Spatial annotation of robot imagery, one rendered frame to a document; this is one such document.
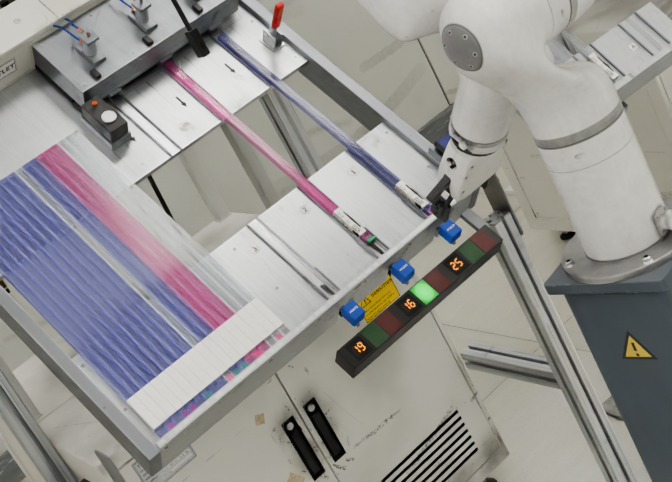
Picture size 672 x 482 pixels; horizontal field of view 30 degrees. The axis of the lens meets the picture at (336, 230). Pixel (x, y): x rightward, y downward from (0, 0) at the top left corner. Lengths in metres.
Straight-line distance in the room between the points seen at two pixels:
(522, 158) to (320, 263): 1.41
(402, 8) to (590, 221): 0.38
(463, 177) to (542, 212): 1.57
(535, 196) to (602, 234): 1.69
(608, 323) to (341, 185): 0.54
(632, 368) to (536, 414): 1.06
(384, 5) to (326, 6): 2.53
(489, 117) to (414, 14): 0.17
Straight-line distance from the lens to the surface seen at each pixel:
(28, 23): 2.15
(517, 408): 2.84
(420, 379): 2.41
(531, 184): 3.31
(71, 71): 2.10
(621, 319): 1.70
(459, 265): 1.98
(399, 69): 4.40
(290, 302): 1.91
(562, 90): 1.56
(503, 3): 1.50
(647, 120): 2.90
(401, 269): 1.94
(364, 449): 2.36
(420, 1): 1.71
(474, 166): 1.79
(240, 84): 2.15
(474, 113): 1.70
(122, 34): 2.15
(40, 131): 2.11
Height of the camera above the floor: 1.47
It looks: 20 degrees down
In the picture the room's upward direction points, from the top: 28 degrees counter-clockwise
